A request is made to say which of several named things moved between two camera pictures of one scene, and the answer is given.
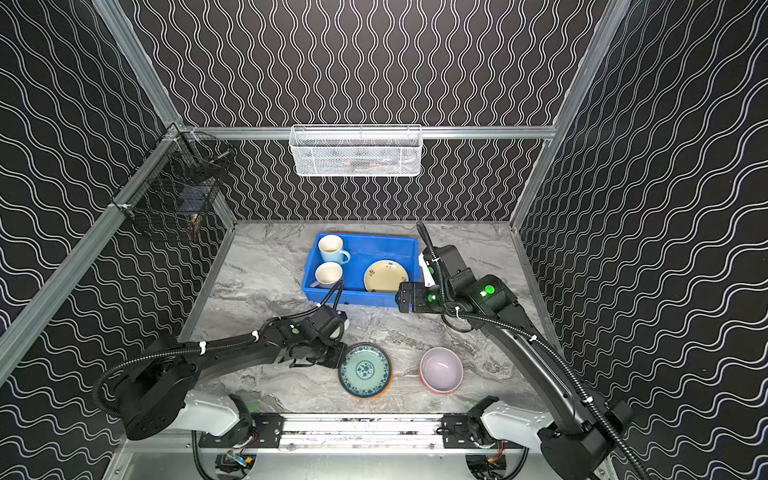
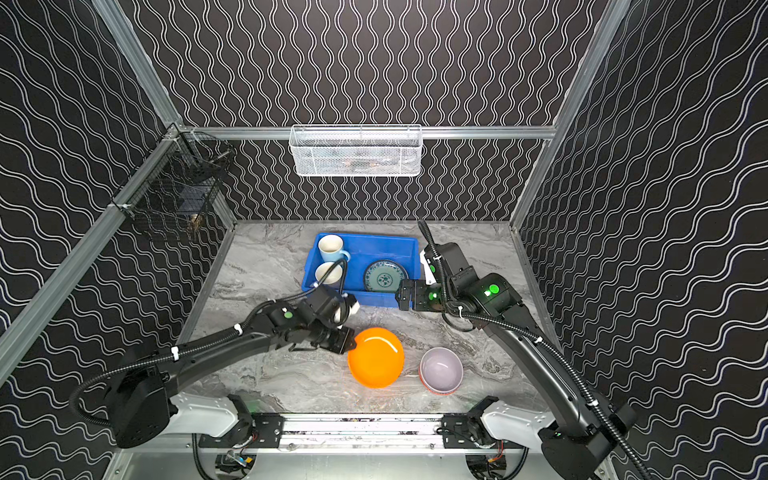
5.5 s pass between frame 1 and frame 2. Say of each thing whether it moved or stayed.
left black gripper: moved
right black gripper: stayed
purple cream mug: stayed
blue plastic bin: stayed
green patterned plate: moved
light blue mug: stayed
